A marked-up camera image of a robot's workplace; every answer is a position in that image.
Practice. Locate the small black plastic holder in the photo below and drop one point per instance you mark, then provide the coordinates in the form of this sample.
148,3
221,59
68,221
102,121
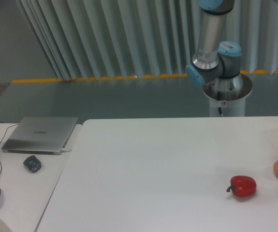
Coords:
32,163

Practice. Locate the red bell pepper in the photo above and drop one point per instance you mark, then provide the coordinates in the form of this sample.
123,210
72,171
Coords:
242,186

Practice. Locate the white folding screen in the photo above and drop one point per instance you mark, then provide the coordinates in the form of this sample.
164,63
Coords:
97,39

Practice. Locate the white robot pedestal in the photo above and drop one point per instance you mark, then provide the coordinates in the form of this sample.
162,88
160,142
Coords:
227,97

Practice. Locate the silver closed laptop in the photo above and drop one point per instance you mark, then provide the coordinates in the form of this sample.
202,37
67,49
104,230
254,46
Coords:
40,135

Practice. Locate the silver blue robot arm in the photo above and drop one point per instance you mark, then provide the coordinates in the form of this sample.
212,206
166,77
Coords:
213,48

